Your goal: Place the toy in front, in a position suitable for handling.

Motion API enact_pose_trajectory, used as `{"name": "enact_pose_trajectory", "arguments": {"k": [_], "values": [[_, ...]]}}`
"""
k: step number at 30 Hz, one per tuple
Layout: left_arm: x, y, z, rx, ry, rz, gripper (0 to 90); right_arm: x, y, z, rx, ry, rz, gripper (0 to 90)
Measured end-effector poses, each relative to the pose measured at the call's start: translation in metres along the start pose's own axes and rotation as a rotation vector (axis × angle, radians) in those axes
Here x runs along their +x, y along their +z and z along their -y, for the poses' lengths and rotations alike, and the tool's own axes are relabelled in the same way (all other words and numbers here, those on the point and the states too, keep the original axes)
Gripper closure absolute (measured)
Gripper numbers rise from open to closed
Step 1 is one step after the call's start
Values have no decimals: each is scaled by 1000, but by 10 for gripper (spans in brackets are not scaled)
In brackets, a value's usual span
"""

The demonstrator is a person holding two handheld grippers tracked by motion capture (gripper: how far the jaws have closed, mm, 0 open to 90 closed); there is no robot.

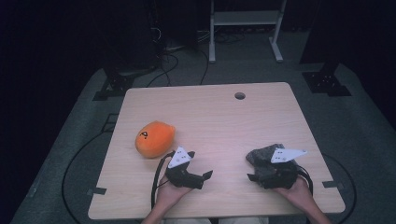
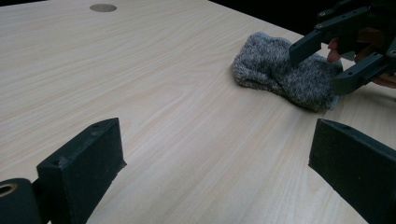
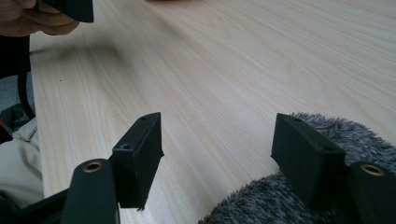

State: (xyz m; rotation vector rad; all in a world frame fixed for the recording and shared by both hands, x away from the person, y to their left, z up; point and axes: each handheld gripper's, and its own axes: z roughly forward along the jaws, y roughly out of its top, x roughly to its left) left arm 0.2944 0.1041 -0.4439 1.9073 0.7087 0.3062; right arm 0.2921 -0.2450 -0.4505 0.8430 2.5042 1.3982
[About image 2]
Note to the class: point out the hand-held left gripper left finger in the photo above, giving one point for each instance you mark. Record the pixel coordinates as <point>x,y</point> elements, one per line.
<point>84,161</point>

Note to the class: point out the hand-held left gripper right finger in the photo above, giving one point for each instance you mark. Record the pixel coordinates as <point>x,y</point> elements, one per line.
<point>358,168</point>

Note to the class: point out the grey fuzzy sock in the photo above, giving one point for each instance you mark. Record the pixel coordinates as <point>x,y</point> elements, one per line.
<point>267,68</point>

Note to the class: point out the round table grommet hole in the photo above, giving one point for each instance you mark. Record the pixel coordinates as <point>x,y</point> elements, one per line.
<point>103,7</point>

